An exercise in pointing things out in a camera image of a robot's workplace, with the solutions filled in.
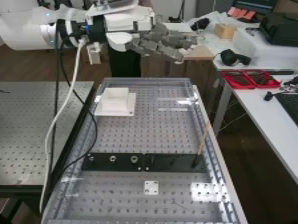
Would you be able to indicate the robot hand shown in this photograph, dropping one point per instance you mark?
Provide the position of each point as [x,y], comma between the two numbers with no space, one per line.
[128,30]

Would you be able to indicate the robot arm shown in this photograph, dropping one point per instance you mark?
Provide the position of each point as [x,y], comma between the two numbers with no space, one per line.
[22,30]

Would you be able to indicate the small white box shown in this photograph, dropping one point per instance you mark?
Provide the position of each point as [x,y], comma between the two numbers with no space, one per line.
[115,98]

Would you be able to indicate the small wooden box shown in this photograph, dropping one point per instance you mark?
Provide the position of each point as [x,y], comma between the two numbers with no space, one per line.
[225,31]

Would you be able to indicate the black headphones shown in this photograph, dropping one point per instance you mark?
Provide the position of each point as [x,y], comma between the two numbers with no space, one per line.
[231,56]

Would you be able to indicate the red tray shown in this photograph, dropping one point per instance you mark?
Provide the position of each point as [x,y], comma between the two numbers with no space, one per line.
[267,78]
[237,80]

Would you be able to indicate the clear box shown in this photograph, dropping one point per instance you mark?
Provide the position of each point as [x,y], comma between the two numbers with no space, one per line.
[147,133]

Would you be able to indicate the white desk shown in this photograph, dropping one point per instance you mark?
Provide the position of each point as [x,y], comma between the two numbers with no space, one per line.
[267,56]
[267,133]

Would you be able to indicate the black case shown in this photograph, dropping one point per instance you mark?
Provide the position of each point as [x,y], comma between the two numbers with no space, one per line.
[280,30]

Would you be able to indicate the thin stick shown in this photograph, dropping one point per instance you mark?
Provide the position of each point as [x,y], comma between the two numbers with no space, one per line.
[203,138]

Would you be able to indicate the black plate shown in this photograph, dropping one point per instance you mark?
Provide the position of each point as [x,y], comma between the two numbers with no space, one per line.
[174,163]

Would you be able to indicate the black keyboard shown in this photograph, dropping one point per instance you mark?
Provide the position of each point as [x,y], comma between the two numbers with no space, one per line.
[291,106]

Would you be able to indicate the small white square plate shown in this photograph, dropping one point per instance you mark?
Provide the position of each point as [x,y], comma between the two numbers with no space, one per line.
[151,187]

